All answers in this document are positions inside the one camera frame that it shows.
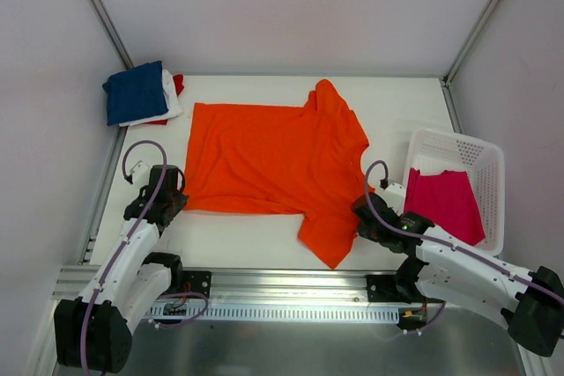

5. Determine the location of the magenta t shirt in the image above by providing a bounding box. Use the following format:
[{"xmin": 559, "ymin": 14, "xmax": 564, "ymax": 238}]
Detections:
[{"xmin": 404, "ymin": 168, "xmax": 486, "ymax": 246}]

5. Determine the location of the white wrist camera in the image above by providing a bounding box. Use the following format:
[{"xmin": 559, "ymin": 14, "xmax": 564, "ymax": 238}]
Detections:
[
  {"xmin": 378, "ymin": 181, "xmax": 406, "ymax": 215},
  {"xmin": 130, "ymin": 160, "xmax": 150, "ymax": 185}
]

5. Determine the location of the folded red t shirt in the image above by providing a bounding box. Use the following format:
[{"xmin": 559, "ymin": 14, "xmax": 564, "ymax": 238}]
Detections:
[{"xmin": 147, "ymin": 73, "xmax": 186, "ymax": 126}]

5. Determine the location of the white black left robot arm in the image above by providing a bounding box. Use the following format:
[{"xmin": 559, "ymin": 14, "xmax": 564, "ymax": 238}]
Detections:
[{"xmin": 54, "ymin": 166, "xmax": 188, "ymax": 373}]

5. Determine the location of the orange t shirt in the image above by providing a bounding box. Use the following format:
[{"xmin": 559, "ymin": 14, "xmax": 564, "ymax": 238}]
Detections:
[{"xmin": 184, "ymin": 79, "xmax": 369, "ymax": 269}]

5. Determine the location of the white plastic basket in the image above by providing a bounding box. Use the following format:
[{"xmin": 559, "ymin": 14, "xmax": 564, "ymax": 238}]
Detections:
[{"xmin": 403, "ymin": 129, "xmax": 505, "ymax": 255}]

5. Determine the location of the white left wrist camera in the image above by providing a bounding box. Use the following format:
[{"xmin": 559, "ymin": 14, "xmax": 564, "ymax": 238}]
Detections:
[{"xmin": 130, "ymin": 160, "xmax": 150, "ymax": 185}]

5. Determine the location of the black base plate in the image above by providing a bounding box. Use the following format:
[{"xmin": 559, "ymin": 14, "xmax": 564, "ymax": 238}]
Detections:
[
  {"xmin": 167, "ymin": 269, "xmax": 212, "ymax": 298},
  {"xmin": 364, "ymin": 274, "xmax": 443, "ymax": 304}
]

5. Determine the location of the folded white t shirt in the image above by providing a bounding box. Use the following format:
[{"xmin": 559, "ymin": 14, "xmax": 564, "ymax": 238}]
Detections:
[{"xmin": 119, "ymin": 69, "xmax": 185, "ymax": 128}]

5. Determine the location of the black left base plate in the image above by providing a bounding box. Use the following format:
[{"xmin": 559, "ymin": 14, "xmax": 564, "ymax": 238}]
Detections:
[{"xmin": 167, "ymin": 269, "xmax": 212, "ymax": 298}]

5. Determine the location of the folded blue t shirt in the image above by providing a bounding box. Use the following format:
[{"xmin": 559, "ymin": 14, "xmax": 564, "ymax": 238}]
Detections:
[{"xmin": 102, "ymin": 61, "xmax": 168, "ymax": 126}]

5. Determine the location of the aluminium mounting rail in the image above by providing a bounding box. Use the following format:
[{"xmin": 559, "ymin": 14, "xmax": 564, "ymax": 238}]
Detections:
[{"xmin": 51, "ymin": 264, "xmax": 442, "ymax": 309}]

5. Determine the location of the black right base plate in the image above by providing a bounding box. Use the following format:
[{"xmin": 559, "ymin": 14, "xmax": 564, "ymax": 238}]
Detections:
[{"xmin": 364, "ymin": 274, "xmax": 443, "ymax": 304}]

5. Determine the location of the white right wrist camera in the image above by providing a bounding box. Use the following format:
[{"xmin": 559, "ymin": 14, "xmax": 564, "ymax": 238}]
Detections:
[{"xmin": 378, "ymin": 181, "xmax": 406, "ymax": 215}]

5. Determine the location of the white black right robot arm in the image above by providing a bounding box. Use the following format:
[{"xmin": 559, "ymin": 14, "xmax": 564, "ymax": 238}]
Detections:
[{"xmin": 351, "ymin": 193, "xmax": 563, "ymax": 358}]

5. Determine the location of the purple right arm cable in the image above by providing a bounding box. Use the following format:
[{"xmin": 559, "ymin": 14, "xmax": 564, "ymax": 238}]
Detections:
[{"xmin": 364, "ymin": 159, "xmax": 564, "ymax": 342}]

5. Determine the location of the white slotted cable duct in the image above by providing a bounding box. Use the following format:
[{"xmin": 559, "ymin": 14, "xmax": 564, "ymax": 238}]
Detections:
[{"xmin": 144, "ymin": 302, "xmax": 400, "ymax": 325}]

